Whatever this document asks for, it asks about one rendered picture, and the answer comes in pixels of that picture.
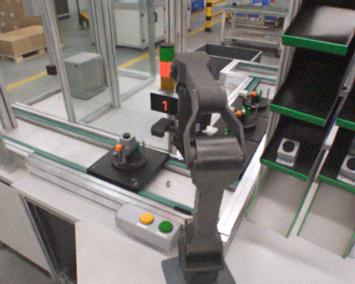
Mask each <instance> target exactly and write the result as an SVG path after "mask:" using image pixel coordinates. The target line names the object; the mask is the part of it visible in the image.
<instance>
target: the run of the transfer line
mask: <svg viewBox="0 0 355 284"><path fill-rule="evenodd" d="M278 69H279V67H278V66H274V65H269V64H262V63H254V62H250V61H242V60H239V59H234V60H233V61H232V62H231V63H230V64H228V66H227V67H225V68H224V69H223V70H221V71H220V76H219V85H221V86H225V87H231V88H238V86H239V85H240V84H241V83H243V81H244V80H247V81H250V82H251V83H253V84H255V89H263V90H266V91H268V87H270V89H269V92H274V88H275V84H276V81H277V73H278Z"/></svg>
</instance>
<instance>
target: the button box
mask: <svg viewBox="0 0 355 284"><path fill-rule="evenodd" d="M146 212H148V211H147V210H145V209H141V208H139V207H137V206H136V205H132V204H130V203H127V202H126V203H125V204H124V205H123V206H122V207H121V208H120V209H119V210H118V211H117V212H116V213H115V215H114V216H115V224H116V228H120V229H122V230H123V231H126V232H128V233H130V234H133V235H134V236H136V237H139V238H140V239H142V240H145V241H147V242H149V243H152V244H154V245H156V246H159V247H161V248H162V249H165V250H167V251H172V249H173V247H174V246H175V245H176V242H177V241H178V240H179V238H180V224H179V223H176V222H174V221H173V220H169V221H170V222H171V223H172V230H171V231H168V232H163V231H161V230H160V226H159V225H160V222H162V221H164V220H168V219H166V218H165V217H161V216H160V215H157V214H154V213H152V212H148V213H150V214H152V216H153V221H152V222H151V223H147V224H145V223H142V222H141V219H140V216H141V215H142V214H143V213H146Z"/></svg>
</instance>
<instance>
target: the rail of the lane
mask: <svg viewBox="0 0 355 284"><path fill-rule="evenodd" d="M24 160H25V162H26V166H27V168H28V172H29V174H30V177H32V178H35V179H36V180H39V181H41V182H43V183H45V184H48V185H50V186H52V187H55V188H57V189H58V190H60V191H63V192H65V193H67V194H70V195H72V196H73V197H76V198H78V199H80V200H83V201H85V202H87V203H90V204H92V205H94V206H97V207H98V208H100V209H102V210H105V211H107V212H109V213H112V214H115V213H116V212H117V211H118V210H119V209H120V208H121V207H122V206H123V205H124V204H125V203H126V202H127V203H130V204H132V205H136V206H137V207H139V208H141V209H145V210H147V211H148V212H152V213H154V214H157V215H160V216H161V217H165V218H166V219H168V220H173V221H174V222H176V223H179V224H180V235H183V230H184V226H185V219H186V218H192V217H193V216H192V212H190V211H189V210H186V209H182V208H181V207H179V206H175V207H174V208H173V209H171V208H170V207H168V206H164V205H162V204H160V203H156V202H155V201H153V200H148V199H147V198H145V197H142V196H139V195H137V194H135V193H131V192H129V191H127V190H123V189H121V188H120V187H117V186H114V185H112V184H111V183H106V182H104V181H102V180H99V179H97V178H95V177H91V176H89V175H87V174H84V173H82V172H79V171H76V170H74V169H71V168H70V167H67V166H65V165H63V164H60V163H57V162H55V161H52V160H50V159H48V158H44V157H42V156H40V155H37V154H35V153H33V152H32V153H30V155H29V156H26V157H25V158H24ZM217 227H218V232H220V233H221V238H222V243H223V259H225V258H226V255H227V253H228V252H229V244H230V237H231V231H229V230H227V229H223V228H221V227H219V226H217Z"/></svg>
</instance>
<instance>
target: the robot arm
mask: <svg viewBox="0 0 355 284"><path fill-rule="evenodd" d="M211 69H212V63H211V59H210V57H209V56H208V55H207V53H206V52H201V53H186V52H180V53H176V58H173V60H172V63H171V64H170V77H172V79H173V80H174V83H175V87H176V93H177V95H178V113H177V114H176V116H175V119H177V120H178V127H177V126H175V122H174V121H173V120H171V119H168V118H161V119H160V120H159V121H157V122H156V123H155V124H154V125H152V127H151V135H154V136H156V137H158V138H163V137H164V136H165V134H164V132H168V133H170V134H173V135H172V137H173V141H172V145H174V146H176V149H177V150H178V151H179V153H180V154H181V155H182V158H183V159H184V160H185V162H186V168H187V169H190V172H191V176H192V184H194V185H195V186H196V189H195V201H194V203H195V207H194V213H193V217H192V218H186V219H185V226H184V230H183V235H181V236H180V238H179V239H180V240H179V243H178V254H179V267H181V268H182V272H183V275H184V277H185V281H186V283H187V284H218V283H217V278H218V274H219V271H223V270H224V268H225V266H224V260H223V243H222V238H221V233H220V232H218V227H217V220H218V218H219V213H220V207H221V203H222V199H223V193H224V190H225V189H226V187H229V186H230V185H232V184H233V183H234V182H235V181H236V180H237V179H238V178H239V176H240V173H241V170H242V168H243V166H244V165H245V164H246V160H247V159H246V146H245V141H244V131H243V125H242V124H241V122H239V120H238V119H237V117H236V116H235V114H234V113H233V112H232V110H231V109H230V108H229V102H228V97H227V93H226V89H225V88H220V87H219V85H218V84H217V82H216V80H215V79H214V78H213V75H212V74H211ZM215 113H220V116H221V117H222V119H223V120H224V121H225V122H226V125H228V126H229V128H230V130H231V131H232V132H233V135H230V134H224V133H222V132H217V131H216V132H215V133H214V134H213V135H212V136H209V135H207V133H206V132H202V131H206V130H207V125H209V126H210V125H211V119H212V114H215Z"/></svg>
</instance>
